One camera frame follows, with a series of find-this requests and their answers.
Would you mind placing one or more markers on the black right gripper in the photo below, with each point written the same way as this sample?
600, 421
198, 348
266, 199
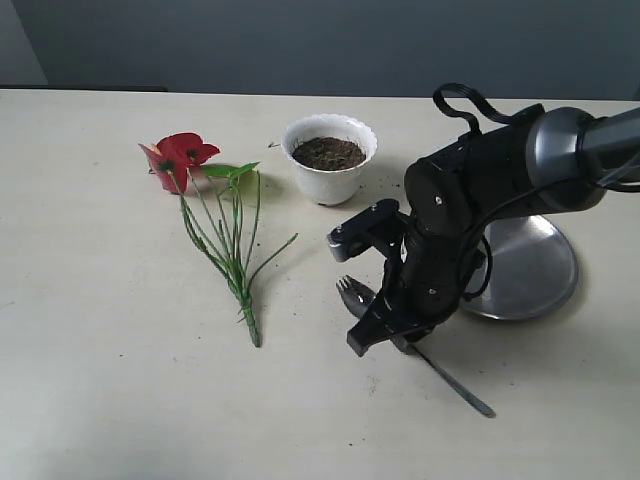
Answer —
425, 280

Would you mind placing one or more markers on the steel spork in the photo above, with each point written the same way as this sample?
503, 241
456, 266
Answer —
465, 390

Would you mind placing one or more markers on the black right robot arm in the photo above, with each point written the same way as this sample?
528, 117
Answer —
535, 162

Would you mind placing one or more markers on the white plastic flower pot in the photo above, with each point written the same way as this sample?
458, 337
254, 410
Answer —
328, 188

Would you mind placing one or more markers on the brown soil clump with roots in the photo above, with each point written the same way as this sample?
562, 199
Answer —
329, 154

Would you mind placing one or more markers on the red artificial flower with stems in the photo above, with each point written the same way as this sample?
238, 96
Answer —
220, 207

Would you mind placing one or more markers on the round steel plate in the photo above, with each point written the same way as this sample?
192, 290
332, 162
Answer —
535, 271

